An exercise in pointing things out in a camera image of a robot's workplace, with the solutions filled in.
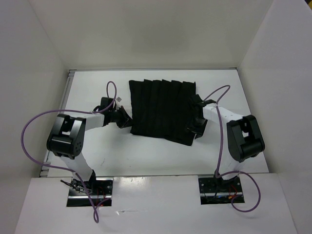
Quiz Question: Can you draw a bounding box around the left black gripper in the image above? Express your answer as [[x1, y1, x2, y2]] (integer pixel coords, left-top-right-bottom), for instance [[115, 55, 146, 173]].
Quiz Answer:
[[108, 105, 137, 129]]

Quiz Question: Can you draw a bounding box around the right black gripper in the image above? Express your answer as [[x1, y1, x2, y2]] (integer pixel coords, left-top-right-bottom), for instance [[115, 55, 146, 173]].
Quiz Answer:
[[184, 112, 209, 139]]

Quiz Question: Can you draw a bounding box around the black pleated skirt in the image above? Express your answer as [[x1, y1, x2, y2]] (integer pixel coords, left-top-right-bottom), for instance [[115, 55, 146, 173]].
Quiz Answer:
[[129, 79, 196, 146]]

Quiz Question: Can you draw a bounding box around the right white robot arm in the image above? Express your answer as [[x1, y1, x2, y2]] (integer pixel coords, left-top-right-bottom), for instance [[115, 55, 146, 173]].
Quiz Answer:
[[186, 102, 265, 192]]

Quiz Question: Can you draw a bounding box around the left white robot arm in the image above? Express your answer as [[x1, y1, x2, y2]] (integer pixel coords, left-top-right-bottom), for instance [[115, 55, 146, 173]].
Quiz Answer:
[[47, 107, 132, 195]]

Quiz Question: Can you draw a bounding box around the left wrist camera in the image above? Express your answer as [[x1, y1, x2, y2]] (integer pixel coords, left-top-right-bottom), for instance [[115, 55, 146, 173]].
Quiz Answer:
[[98, 97, 122, 111]]

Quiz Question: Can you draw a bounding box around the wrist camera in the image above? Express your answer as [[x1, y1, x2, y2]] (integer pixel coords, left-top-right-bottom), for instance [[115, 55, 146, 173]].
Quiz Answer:
[[188, 94, 207, 107], [98, 97, 122, 111]]

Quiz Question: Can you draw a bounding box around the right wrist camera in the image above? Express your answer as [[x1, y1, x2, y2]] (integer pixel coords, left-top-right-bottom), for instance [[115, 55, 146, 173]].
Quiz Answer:
[[188, 94, 207, 107]]

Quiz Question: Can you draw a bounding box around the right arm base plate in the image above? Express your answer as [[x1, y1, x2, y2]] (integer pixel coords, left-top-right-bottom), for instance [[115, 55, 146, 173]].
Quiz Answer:
[[198, 176, 245, 205]]

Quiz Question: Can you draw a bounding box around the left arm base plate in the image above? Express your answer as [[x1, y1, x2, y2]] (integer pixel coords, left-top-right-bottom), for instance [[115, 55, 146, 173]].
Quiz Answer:
[[61, 177, 114, 207]]

